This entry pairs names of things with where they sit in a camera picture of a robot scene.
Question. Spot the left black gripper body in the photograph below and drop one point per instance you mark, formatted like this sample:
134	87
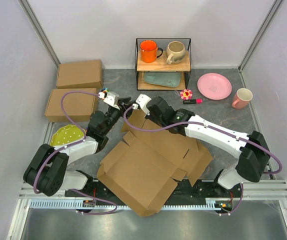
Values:
112	115

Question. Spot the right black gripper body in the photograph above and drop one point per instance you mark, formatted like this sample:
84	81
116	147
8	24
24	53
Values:
156	120

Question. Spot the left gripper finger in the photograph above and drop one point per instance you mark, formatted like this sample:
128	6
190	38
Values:
124	100
126	105

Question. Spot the cardboard box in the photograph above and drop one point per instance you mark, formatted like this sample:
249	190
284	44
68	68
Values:
78	106
143	169
80	74

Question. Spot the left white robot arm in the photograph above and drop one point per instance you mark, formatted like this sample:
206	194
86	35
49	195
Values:
47	168

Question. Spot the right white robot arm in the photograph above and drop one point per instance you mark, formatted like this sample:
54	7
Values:
250	150

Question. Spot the green dotted plate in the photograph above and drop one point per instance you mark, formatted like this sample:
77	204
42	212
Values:
66	135

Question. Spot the teal rectangular dish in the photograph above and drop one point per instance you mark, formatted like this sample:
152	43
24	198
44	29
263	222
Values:
166	79

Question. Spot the pink black highlighter marker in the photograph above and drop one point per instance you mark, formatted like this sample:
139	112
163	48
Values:
192	101

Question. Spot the orange enamel mug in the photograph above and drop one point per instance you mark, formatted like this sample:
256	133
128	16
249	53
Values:
149	51

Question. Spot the beige ceramic mug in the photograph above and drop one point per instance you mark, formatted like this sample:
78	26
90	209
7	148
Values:
175	52

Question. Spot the pink round plate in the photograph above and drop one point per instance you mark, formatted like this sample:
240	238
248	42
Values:
214	86

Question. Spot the pink mug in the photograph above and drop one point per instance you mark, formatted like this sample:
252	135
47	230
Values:
242	98

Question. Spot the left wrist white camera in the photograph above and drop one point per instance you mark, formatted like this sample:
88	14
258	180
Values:
110	98

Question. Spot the wrist white camera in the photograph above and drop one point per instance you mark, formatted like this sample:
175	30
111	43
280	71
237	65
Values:
110	98
141	103

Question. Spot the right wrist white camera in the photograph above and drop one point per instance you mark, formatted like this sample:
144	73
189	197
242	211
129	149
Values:
141	103

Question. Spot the rainbow flower plush keychain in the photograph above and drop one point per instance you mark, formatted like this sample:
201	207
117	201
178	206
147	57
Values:
103	91

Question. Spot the pink flower plush keychain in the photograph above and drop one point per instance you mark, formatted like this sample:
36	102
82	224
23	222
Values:
185	94

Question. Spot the black wire wooden shelf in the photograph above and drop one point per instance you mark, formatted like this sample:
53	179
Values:
160	65

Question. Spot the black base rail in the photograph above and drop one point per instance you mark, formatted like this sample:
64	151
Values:
184	193

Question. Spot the grey slotted cable duct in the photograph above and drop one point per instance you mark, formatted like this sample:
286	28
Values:
79	204

